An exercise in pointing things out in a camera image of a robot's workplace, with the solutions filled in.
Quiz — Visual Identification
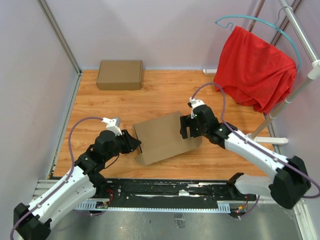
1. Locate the red cloth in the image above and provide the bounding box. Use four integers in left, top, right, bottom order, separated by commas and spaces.
213, 26, 297, 114

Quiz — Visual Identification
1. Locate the cardboard box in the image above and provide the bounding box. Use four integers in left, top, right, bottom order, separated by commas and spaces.
133, 111, 202, 166
96, 60, 143, 91

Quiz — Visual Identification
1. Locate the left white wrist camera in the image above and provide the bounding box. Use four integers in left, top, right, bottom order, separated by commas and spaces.
101, 117, 123, 136

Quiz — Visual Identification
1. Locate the teal clothes hanger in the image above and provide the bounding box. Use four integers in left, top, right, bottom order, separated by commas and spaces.
214, 6, 302, 75

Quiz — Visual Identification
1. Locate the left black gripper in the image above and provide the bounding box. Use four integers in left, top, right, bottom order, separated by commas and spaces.
104, 129, 142, 161

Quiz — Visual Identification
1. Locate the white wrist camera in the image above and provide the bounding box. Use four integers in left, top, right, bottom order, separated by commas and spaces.
101, 117, 123, 136
188, 97, 205, 119

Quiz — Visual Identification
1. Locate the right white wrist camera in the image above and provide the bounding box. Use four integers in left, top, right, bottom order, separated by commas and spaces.
188, 97, 205, 119

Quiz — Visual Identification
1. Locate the white clothes rack stand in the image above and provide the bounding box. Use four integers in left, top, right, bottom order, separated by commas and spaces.
246, 0, 320, 146

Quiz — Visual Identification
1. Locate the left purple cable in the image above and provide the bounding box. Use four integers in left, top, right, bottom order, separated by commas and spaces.
9, 116, 105, 240

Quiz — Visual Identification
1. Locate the folded cardboard box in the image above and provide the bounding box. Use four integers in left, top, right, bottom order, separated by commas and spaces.
96, 60, 143, 91

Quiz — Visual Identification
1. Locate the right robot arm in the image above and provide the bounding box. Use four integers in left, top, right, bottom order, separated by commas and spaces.
180, 100, 311, 209

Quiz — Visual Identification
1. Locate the white rack foot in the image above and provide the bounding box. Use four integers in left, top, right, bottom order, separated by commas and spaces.
202, 68, 217, 75

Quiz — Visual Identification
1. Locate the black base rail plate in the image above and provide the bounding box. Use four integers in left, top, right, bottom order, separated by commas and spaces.
89, 178, 257, 209

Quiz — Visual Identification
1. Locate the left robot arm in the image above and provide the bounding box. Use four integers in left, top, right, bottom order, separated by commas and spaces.
12, 129, 141, 240

